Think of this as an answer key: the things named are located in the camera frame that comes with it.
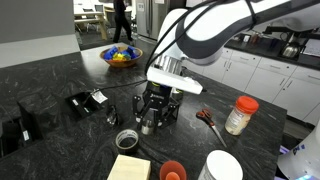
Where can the white-lidded sugar container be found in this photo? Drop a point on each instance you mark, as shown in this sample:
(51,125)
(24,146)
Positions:
(223,165)

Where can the blue toy block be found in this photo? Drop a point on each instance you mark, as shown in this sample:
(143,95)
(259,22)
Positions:
(132,51)
(110,53)

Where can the jar with orange lid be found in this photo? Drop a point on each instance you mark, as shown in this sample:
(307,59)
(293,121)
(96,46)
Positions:
(246,104)

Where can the light wooden block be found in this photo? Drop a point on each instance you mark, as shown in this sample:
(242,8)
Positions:
(130,168)

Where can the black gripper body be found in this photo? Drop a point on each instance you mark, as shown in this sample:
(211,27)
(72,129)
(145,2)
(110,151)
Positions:
(158,95)

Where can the orange plastic cup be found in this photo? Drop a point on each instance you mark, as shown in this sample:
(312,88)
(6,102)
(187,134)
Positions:
(173,165)

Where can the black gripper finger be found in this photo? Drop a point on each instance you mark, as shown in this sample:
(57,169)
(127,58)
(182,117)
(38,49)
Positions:
(136,108)
(175,113)

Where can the black office chair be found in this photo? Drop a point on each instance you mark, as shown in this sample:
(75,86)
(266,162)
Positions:
(99,8)

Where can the stainless steel fridge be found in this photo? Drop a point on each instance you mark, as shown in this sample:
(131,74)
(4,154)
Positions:
(150,20)

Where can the black tape roll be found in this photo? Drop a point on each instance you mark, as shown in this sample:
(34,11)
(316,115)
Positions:
(127,133)

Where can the person in dark clothing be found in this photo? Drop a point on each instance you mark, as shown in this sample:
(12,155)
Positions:
(120,16)

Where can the white lower cabinets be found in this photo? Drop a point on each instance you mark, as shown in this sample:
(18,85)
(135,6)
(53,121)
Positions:
(266,80)

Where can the white paper tag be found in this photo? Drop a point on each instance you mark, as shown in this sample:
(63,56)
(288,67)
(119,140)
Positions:
(99,96)

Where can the wooden bowl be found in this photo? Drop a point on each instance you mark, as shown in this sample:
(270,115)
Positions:
(121,64)

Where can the black pop-up outlet box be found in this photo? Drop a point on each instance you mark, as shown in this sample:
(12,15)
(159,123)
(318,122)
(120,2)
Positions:
(80,106)
(30,116)

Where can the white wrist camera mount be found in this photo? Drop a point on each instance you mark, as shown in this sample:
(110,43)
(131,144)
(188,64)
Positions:
(173,81)

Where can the light wooden table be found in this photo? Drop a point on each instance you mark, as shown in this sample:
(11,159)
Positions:
(90,16)

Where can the yellow toy block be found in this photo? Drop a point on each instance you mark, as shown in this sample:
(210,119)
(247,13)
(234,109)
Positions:
(120,56)

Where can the small steel measuring cup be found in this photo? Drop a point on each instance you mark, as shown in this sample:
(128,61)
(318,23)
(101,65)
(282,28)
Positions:
(147,127)

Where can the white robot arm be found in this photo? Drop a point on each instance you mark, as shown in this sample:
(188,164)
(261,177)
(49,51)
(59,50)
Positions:
(233,20)

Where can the steel kettle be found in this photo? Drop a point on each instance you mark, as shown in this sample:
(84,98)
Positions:
(290,50)

